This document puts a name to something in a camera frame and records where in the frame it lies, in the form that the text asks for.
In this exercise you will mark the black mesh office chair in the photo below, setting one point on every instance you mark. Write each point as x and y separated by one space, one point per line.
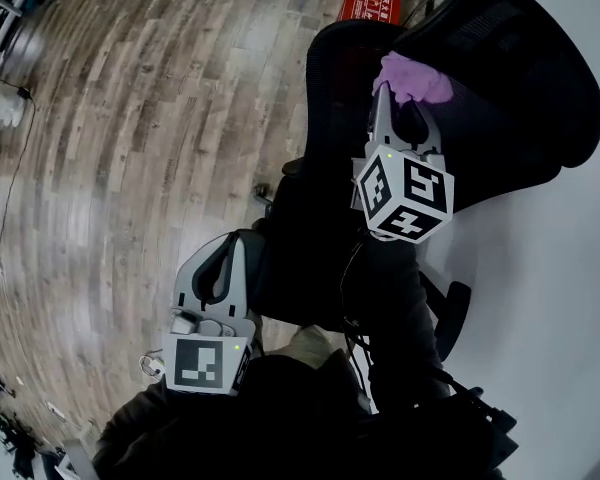
340 133

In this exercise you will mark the person's khaki trousers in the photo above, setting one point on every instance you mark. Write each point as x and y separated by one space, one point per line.
310 343

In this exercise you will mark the beige padded stand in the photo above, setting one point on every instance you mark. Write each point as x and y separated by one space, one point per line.
0 105

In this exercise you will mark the red box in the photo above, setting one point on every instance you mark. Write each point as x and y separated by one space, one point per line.
370 0

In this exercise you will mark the black body-worn device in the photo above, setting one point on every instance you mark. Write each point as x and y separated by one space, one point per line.
485 428

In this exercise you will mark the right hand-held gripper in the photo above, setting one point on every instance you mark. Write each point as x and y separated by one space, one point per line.
415 193

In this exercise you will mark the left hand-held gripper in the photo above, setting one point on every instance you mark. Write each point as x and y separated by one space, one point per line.
200 363

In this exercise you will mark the person's left forearm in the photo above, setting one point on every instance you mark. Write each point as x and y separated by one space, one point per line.
170 433

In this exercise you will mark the purple cloth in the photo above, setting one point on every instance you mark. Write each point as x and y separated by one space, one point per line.
415 80

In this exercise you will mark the person's right forearm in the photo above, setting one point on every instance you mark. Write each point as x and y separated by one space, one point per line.
400 308

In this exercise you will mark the person's black jacket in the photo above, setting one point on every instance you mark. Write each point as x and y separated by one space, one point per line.
305 428

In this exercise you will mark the black chair seat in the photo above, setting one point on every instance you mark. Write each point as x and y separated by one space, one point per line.
305 268

